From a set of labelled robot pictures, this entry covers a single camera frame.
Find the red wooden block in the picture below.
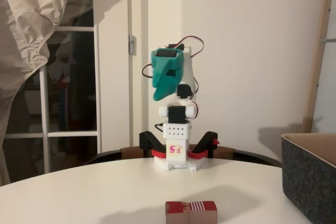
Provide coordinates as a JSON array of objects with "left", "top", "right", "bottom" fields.
[{"left": 165, "top": 200, "right": 219, "bottom": 224}]

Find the dark grey felt bin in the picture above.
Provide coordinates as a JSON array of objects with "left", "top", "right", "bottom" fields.
[{"left": 280, "top": 132, "right": 336, "bottom": 224}]

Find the metal door hinge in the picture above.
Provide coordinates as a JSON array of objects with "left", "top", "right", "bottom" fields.
[{"left": 128, "top": 35, "right": 137, "bottom": 56}]

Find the white glazed door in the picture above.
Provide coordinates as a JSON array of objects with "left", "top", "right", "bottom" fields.
[{"left": 2, "top": 0, "right": 103, "bottom": 183}]

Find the beige crumpled curtain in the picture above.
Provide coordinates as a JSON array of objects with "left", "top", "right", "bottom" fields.
[{"left": 0, "top": 0, "right": 94, "bottom": 187}]

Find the red white black servo cable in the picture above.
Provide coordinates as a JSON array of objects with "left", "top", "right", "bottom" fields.
[{"left": 176, "top": 35, "right": 205, "bottom": 59}]

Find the light wooden shelf frame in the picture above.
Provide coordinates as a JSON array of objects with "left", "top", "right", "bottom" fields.
[{"left": 301, "top": 0, "right": 336, "bottom": 134}]

